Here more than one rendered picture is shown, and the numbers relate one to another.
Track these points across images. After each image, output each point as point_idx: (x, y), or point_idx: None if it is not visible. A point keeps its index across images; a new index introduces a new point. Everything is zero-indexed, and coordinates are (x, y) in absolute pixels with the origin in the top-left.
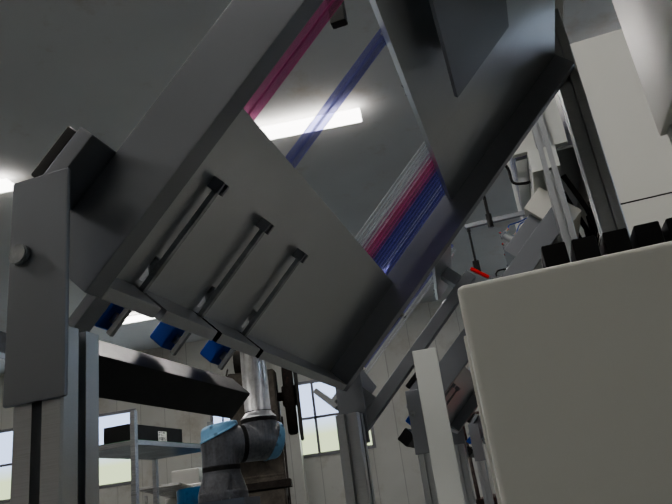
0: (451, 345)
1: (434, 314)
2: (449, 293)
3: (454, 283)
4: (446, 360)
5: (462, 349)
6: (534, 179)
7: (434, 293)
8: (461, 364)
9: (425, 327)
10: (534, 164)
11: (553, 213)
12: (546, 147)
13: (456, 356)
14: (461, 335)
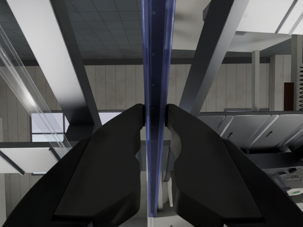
0: (216, 44)
1: (43, 73)
2: (63, 112)
3: (68, 127)
4: (225, 6)
5: (207, 39)
6: (168, 215)
7: (168, 149)
8: (210, 7)
9: (25, 38)
10: (152, 222)
11: (162, 175)
12: (150, 226)
13: (213, 22)
14: (205, 66)
